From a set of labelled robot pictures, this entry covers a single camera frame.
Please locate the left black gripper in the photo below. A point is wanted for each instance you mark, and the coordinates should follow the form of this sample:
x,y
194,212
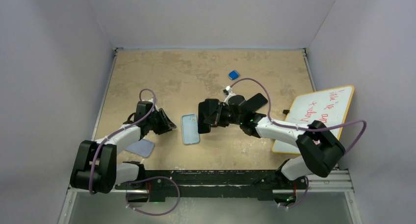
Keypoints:
x,y
166,125

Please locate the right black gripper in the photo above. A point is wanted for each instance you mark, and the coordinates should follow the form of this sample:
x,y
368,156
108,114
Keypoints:
x,y
213,119

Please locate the black phone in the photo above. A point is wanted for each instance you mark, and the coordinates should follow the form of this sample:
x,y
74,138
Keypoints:
x,y
256,102
203,110

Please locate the light blue phone case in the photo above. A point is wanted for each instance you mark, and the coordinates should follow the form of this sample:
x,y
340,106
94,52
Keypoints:
x,y
190,133

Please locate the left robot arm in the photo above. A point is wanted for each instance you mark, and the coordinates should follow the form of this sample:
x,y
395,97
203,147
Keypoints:
x,y
96,169

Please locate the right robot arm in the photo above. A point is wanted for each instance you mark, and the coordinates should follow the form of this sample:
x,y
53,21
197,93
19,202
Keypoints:
x,y
320,149

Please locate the blue eraser block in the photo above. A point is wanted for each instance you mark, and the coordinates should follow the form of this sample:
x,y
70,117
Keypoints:
x,y
233,75

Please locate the yellow-framed whiteboard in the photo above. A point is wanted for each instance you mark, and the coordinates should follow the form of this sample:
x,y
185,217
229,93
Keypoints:
x,y
328,106

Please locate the black base frame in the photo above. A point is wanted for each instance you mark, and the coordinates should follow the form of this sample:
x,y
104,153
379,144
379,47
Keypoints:
x,y
263,185

